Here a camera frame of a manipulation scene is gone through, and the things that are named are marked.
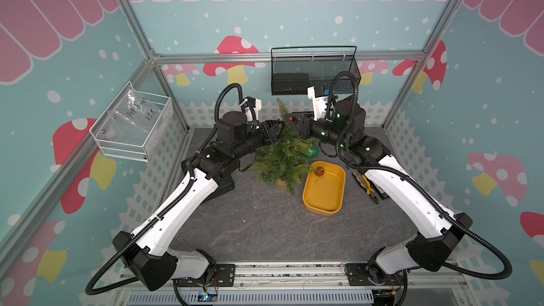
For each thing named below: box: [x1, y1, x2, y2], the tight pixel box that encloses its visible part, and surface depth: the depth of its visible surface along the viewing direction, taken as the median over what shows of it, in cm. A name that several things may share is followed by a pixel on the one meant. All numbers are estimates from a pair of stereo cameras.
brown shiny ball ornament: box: [314, 165, 325, 177], surface depth 100 cm
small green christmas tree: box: [251, 97, 316, 195], surface depth 77 cm
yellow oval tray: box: [302, 160, 347, 217], surface depth 97 cm
